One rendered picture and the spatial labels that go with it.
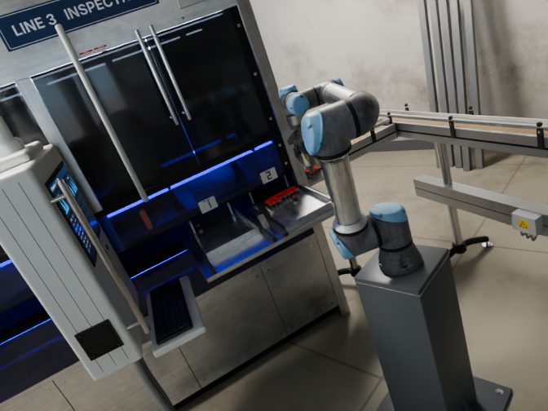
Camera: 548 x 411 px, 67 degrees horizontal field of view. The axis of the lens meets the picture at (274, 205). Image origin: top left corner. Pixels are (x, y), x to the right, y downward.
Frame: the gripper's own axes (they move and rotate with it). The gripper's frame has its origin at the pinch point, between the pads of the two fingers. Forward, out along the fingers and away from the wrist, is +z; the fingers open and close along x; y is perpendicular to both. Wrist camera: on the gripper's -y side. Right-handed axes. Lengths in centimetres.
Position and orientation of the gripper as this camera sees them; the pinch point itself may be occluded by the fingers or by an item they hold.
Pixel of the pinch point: (309, 167)
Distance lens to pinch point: 177.8
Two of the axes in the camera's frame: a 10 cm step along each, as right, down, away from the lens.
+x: 8.6, -4.4, 2.7
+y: 4.0, 2.4, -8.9
